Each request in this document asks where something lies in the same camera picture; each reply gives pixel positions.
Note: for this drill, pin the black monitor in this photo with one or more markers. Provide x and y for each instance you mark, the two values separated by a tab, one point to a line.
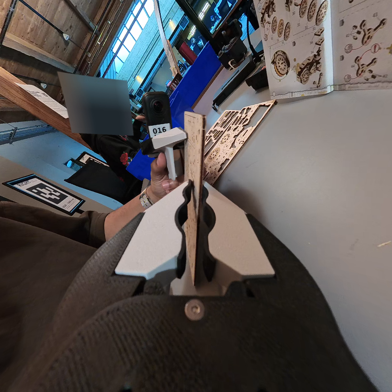
214	12

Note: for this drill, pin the person's left forearm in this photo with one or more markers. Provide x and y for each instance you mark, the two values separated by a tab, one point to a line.
122	220

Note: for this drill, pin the white paper notice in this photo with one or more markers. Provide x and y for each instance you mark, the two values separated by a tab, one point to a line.
43	98

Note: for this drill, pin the wooden puzzle sheet with gears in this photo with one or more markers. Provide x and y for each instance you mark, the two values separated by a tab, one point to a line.
216	177

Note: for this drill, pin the long black case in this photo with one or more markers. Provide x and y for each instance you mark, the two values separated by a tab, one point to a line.
232	82

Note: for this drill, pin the black charging dock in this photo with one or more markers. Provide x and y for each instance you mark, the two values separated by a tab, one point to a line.
232	49

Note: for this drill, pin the red cylinder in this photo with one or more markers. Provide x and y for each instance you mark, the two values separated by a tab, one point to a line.
188	53

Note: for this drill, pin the person's left hand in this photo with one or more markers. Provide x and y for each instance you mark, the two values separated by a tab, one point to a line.
159	177

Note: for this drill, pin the engraved wooden puzzle sheet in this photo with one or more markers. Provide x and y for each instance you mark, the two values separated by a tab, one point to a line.
194	147

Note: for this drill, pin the small framed poster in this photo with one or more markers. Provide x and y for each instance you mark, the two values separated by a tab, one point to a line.
88	159

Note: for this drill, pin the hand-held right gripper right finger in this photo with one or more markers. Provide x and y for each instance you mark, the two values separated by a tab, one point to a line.
242	245

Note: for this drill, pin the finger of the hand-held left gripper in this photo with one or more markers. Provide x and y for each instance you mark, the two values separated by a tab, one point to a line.
167	139

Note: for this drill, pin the wooden beam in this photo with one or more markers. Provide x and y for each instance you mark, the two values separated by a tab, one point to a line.
24	98

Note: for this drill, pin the person's brown clothing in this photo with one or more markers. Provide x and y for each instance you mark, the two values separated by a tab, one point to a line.
36	275

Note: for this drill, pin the silver wristwatch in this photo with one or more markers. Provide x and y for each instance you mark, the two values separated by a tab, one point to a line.
147	199

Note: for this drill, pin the folded model instruction booklet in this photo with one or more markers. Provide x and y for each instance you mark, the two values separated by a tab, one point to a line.
306	46

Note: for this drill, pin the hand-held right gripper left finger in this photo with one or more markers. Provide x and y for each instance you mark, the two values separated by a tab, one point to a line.
147	245

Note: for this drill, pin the framed marker poster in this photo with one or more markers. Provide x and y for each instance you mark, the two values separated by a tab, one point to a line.
46	193

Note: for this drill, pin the small black box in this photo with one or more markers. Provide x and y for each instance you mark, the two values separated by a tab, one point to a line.
258	79

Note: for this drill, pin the grey desk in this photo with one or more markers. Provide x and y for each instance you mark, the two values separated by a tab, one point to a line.
321	199

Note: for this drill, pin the black office chair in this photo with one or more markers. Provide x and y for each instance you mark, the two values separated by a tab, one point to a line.
95	180

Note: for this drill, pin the tall wooden panel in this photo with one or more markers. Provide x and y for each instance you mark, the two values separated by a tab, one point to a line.
170	52

